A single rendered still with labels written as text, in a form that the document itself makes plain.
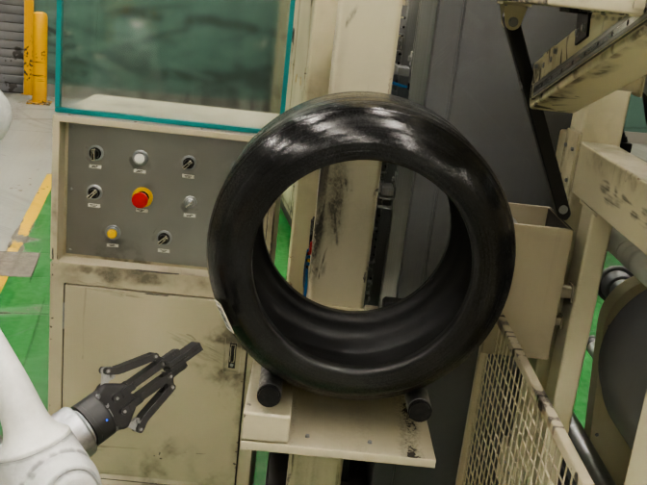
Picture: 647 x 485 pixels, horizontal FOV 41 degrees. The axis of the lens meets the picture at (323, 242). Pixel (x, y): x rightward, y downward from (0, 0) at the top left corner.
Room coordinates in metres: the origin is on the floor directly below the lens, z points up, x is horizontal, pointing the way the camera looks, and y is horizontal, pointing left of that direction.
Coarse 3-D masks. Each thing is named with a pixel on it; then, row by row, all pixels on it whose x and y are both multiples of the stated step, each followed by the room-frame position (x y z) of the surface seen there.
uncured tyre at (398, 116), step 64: (320, 128) 1.43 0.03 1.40; (384, 128) 1.43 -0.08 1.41; (448, 128) 1.48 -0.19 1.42; (256, 192) 1.41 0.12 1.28; (448, 192) 1.42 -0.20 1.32; (256, 256) 1.68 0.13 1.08; (448, 256) 1.69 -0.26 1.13; (512, 256) 1.46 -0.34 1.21; (256, 320) 1.41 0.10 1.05; (320, 320) 1.68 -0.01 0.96; (384, 320) 1.69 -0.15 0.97; (448, 320) 1.64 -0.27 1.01; (320, 384) 1.42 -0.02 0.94; (384, 384) 1.42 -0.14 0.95
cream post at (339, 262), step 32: (352, 0) 1.80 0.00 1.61; (384, 0) 1.80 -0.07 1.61; (352, 32) 1.80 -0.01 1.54; (384, 32) 1.80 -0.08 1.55; (352, 64) 1.80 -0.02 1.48; (384, 64) 1.80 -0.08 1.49; (320, 192) 1.80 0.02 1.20; (352, 192) 1.80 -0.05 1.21; (320, 224) 1.80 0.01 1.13; (352, 224) 1.80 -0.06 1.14; (320, 256) 1.80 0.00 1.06; (352, 256) 1.80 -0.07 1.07; (320, 288) 1.80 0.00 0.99; (352, 288) 1.80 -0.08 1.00; (288, 480) 1.80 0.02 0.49; (320, 480) 1.80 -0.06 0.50
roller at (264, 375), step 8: (264, 368) 1.51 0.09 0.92; (264, 376) 1.47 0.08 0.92; (272, 376) 1.47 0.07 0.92; (264, 384) 1.44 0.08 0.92; (272, 384) 1.44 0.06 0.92; (280, 384) 1.46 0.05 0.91; (264, 392) 1.42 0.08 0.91; (272, 392) 1.42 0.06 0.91; (280, 392) 1.44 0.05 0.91; (264, 400) 1.42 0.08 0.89; (272, 400) 1.42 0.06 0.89
